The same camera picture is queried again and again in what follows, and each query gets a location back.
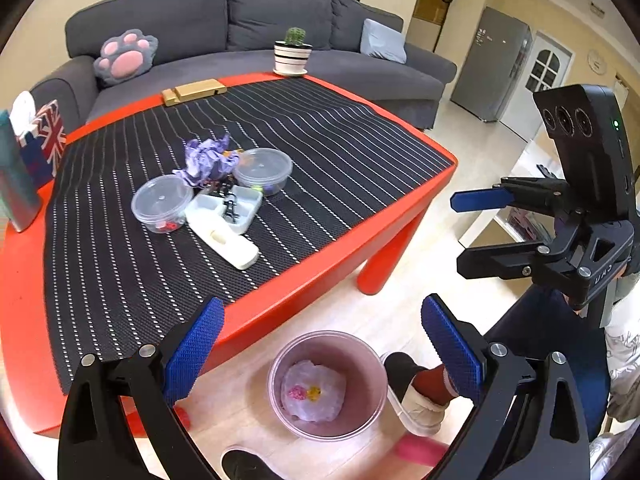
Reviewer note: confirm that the grey sofa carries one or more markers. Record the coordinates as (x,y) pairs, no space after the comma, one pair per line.
(200,39)

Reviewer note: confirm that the white low shelf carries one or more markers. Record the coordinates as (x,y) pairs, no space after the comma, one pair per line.
(510,222)

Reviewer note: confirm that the union jack tissue box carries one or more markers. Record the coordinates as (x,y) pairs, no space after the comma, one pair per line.
(40,135)

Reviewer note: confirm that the pink paper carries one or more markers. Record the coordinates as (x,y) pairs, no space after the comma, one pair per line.
(298,393)

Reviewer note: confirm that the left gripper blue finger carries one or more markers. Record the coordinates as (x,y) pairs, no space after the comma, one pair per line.
(479,200)

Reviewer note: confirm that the potted cactus striped pot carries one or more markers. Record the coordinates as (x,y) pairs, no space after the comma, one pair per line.
(291,54)

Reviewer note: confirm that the teal thermos bottle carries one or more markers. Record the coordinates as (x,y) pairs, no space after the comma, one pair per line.
(19,198)

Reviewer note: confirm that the light blue cushion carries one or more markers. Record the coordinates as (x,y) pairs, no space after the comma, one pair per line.
(380,41)

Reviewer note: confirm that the black tracking camera box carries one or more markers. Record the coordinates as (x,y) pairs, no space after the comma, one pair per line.
(586,126)

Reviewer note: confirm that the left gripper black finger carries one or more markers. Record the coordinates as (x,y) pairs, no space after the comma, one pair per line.
(500,259)

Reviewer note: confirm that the white tray lid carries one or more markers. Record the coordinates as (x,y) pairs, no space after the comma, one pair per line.
(217,234)

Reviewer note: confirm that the paw shaped cushion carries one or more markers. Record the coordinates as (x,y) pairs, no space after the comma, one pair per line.
(125,57)

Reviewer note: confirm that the black shoe foot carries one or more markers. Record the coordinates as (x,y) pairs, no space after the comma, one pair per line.
(240,464)

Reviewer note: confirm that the pink trash bin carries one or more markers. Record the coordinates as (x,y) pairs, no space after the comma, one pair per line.
(348,372)

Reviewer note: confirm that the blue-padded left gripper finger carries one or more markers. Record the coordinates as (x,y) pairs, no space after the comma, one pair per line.
(527,420)
(96,441)

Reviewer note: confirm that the grey refrigerator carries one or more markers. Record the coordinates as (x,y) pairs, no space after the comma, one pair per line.
(492,66)

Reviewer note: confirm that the white door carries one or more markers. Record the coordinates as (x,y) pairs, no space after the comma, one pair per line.
(545,67)

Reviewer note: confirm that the white slipper foot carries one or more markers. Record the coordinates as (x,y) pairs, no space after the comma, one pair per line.
(418,396)

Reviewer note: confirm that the yellow paper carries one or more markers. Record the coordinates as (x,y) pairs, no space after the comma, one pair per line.
(313,394)

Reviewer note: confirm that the white divided tray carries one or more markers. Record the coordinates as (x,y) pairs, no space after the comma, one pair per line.
(238,208)

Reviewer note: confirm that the black binder clips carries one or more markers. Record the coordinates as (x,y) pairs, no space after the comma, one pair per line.
(223,190)

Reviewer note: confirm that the purple paper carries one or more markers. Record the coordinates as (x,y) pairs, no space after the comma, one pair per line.
(204,162)

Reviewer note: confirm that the clear round container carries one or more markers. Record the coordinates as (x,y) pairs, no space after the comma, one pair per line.
(160,204)
(263,169)

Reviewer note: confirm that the black striped table mat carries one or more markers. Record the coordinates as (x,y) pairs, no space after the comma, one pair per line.
(129,252)

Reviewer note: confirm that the wooden block stand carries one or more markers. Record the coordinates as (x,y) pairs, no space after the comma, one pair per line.
(194,91)

